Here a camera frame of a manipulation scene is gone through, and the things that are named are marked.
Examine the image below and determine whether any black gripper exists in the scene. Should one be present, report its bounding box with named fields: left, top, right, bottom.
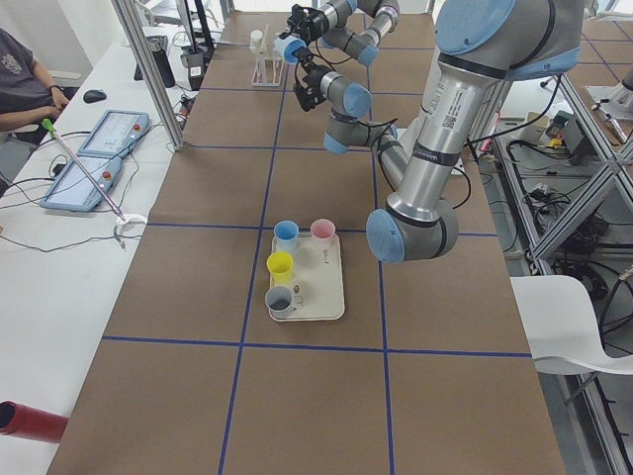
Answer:
left=294, top=47, right=326, bottom=112
left=279, top=4, right=325, bottom=40

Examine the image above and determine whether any pink plastic cup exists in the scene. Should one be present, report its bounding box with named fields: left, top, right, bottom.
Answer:
left=311, top=218, right=336, bottom=250

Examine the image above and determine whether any light blue cup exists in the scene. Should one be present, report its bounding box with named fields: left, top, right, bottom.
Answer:
left=274, top=36, right=307, bottom=64
left=274, top=220, right=299, bottom=252

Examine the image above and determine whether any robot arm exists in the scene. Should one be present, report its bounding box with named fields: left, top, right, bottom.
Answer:
left=274, top=0, right=400, bottom=66
left=275, top=0, right=585, bottom=262

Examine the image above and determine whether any yellow plastic cup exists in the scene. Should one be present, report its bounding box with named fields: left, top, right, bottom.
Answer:
left=266, top=251, right=294, bottom=285

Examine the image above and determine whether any grey plastic cup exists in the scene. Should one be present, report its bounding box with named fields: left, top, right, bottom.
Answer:
left=265, top=286, right=293, bottom=320

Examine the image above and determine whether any dark labelled box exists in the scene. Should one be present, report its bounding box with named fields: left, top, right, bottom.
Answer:
left=181, top=52, right=205, bottom=91

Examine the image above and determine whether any black thermos bottle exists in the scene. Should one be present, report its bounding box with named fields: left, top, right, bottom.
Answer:
left=149, top=41, right=176, bottom=88

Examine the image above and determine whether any teach pendant with red button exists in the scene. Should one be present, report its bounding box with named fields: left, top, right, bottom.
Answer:
left=77, top=110, right=149, bottom=158

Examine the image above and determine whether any black computer mouse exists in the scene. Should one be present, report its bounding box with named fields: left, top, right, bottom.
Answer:
left=82, top=89, right=107, bottom=104

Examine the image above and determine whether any cream plastic tray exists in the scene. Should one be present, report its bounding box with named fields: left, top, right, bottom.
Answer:
left=269, top=233, right=345, bottom=323

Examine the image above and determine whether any seated person grey shirt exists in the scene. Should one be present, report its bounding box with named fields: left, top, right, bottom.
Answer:
left=1, top=30, right=76, bottom=144

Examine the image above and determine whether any white chair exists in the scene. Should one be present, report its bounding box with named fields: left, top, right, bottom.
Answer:
left=510, top=275, right=632, bottom=376

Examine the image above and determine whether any red cylinder tube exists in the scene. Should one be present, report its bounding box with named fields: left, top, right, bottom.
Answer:
left=1, top=401, right=68, bottom=443

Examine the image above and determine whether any white wire cup rack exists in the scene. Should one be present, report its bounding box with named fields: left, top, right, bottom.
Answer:
left=251, top=24, right=285, bottom=87

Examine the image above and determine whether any aluminium frame column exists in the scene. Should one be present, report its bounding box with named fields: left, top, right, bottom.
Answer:
left=111, top=0, right=184, bottom=151

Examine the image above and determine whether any green handled reacher grabber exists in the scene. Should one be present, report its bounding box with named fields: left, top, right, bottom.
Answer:
left=42, top=119, right=147, bottom=249

